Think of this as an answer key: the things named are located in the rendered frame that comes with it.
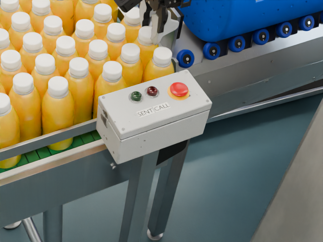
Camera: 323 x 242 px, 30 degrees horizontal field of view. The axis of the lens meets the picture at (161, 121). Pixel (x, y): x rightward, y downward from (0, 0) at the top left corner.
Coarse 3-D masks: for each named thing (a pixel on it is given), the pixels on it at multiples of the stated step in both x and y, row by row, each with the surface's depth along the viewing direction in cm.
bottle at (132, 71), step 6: (120, 54) 128; (120, 60) 128; (126, 60) 127; (138, 60) 129; (126, 66) 127; (132, 66) 128; (138, 66) 128; (126, 72) 128; (132, 72) 128; (138, 72) 129; (126, 78) 129; (132, 78) 129; (138, 78) 130; (126, 84) 130; (132, 84) 130
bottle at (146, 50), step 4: (136, 40) 133; (136, 44) 132; (140, 44) 132; (144, 44) 131; (148, 44) 131; (152, 44) 131; (140, 48) 132; (144, 48) 131; (148, 48) 132; (152, 48) 132; (140, 52) 132; (144, 52) 132; (148, 52) 132; (152, 52) 132; (140, 56) 132; (144, 56) 132; (148, 56) 132; (152, 56) 133; (144, 60) 133; (148, 60) 133; (144, 64) 134; (144, 68) 135
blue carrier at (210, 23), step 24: (192, 0) 146; (216, 0) 137; (240, 0) 133; (264, 0) 136; (288, 0) 140; (312, 0) 145; (192, 24) 150; (216, 24) 140; (240, 24) 138; (264, 24) 145
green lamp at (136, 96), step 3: (132, 93) 115; (135, 93) 115; (138, 93) 115; (132, 96) 114; (135, 96) 114; (138, 96) 114; (141, 96) 115; (132, 99) 115; (135, 99) 114; (138, 99) 115
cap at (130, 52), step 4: (124, 44) 127; (128, 44) 127; (132, 44) 128; (124, 48) 127; (128, 48) 127; (132, 48) 127; (136, 48) 127; (124, 52) 126; (128, 52) 126; (132, 52) 126; (136, 52) 126; (124, 56) 126; (128, 56) 126; (132, 56) 126; (136, 56) 126; (128, 60) 127; (132, 60) 127
